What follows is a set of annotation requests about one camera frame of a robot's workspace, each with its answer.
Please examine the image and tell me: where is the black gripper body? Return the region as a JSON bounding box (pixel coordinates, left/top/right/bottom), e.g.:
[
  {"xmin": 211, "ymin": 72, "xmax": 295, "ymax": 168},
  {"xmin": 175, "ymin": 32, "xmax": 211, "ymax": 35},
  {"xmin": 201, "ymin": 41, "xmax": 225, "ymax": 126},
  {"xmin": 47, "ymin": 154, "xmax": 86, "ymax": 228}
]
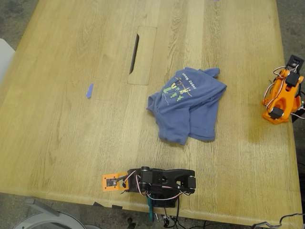
[{"xmin": 123, "ymin": 168, "xmax": 142, "ymax": 193}]

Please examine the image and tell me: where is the blue printed T-shirt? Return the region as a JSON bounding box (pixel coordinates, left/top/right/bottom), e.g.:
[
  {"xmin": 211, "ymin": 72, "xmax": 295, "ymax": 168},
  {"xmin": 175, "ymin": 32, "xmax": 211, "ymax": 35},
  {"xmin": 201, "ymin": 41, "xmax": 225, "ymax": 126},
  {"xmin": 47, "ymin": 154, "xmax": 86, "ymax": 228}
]
[{"xmin": 146, "ymin": 66, "xmax": 227, "ymax": 146}]

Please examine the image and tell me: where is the green table clamp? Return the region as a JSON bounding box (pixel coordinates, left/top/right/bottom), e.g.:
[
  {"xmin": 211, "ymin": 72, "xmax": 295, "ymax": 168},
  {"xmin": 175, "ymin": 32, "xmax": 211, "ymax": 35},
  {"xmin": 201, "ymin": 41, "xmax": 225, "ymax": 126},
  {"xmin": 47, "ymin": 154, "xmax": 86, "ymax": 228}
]
[{"xmin": 147, "ymin": 197, "xmax": 156, "ymax": 222}]

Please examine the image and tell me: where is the white slatted chair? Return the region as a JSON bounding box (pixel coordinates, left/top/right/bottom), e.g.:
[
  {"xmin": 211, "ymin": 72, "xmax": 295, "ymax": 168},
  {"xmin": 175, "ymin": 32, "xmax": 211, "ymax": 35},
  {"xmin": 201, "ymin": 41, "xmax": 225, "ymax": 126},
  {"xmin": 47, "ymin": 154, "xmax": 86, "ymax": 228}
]
[{"xmin": 0, "ymin": 38, "xmax": 16, "ymax": 84}]

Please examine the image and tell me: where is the black table clamp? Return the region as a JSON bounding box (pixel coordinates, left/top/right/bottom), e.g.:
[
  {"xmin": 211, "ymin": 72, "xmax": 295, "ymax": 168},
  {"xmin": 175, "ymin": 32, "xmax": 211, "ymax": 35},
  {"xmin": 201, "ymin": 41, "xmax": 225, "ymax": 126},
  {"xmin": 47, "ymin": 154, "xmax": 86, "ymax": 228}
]
[{"xmin": 290, "ymin": 90, "xmax": 305, "ymax": 124}]

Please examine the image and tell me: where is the orange camera mount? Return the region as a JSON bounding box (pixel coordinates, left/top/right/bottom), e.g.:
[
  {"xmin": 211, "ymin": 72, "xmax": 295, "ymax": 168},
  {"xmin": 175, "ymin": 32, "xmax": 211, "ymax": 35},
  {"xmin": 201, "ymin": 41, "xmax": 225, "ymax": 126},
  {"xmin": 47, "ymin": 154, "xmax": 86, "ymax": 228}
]
[{"xmin": 102, "ymin": 172, "xmax": 128, "ymax": 192}]

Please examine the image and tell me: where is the black cable bundle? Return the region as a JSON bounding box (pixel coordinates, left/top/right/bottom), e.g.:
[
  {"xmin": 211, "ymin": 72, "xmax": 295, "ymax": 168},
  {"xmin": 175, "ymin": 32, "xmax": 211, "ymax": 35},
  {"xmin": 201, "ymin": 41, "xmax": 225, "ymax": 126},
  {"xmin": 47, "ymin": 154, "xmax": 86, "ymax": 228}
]
[{"xmin": 163, "ymin": 206, "xmax": 208, "ymax": 229}]

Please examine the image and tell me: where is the black power cable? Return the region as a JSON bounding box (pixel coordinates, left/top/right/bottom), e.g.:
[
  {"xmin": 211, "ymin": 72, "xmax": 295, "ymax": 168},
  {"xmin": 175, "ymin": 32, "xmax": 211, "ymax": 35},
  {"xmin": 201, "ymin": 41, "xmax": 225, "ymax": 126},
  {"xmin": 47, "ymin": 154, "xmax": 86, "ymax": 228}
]
[{"xmin": 252, "ymin": 212, "xmax": 305, "ymax": 229}]

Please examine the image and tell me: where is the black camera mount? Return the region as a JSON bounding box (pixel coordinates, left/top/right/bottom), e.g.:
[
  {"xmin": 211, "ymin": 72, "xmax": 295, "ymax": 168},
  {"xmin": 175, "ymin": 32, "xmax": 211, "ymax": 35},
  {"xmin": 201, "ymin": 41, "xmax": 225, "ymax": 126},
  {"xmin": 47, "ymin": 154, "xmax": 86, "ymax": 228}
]
[{"xmin": 285, "ymin": 54, "xmax": 305, "ymax": 72}]

